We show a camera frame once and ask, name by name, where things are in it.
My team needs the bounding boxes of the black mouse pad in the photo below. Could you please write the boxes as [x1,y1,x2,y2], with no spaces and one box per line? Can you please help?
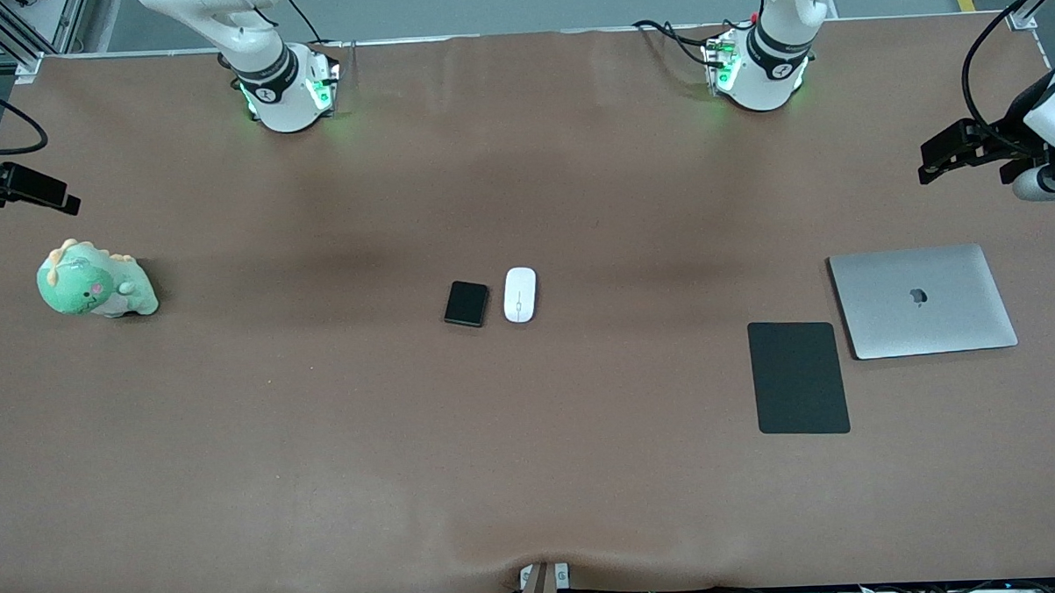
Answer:
[747,318,852,438]

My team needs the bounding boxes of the white computer mouse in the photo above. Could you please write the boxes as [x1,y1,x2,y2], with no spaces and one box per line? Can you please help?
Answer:
[502,267,539,325]

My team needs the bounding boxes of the brown table cover mat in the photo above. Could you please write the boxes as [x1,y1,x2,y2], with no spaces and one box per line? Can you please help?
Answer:
[0,11,1055,593]

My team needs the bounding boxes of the silver closed laptop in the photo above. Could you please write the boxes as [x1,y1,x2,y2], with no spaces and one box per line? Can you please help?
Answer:
[826,242,1020,362]

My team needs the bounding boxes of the metal table edge bracket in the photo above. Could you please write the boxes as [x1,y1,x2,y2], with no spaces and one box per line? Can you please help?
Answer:
[517,561,571,593]

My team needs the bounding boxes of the black right base cable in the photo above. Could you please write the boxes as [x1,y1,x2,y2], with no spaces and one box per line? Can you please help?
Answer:
[285,0,337,51]

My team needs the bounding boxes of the black left base cable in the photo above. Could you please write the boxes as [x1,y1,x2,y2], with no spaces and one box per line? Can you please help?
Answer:
[632,16,715,71]

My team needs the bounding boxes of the black base cable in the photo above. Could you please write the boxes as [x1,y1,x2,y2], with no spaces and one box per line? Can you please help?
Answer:
[285,0,337,51]
[632,16,715,71]

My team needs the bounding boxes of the black phone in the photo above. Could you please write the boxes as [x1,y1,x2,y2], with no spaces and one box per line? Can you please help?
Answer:
[443,280,492,329]

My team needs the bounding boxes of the green dinosaur plush toy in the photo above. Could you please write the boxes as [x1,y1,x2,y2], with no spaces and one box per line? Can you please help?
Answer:
[35,236,160,321]

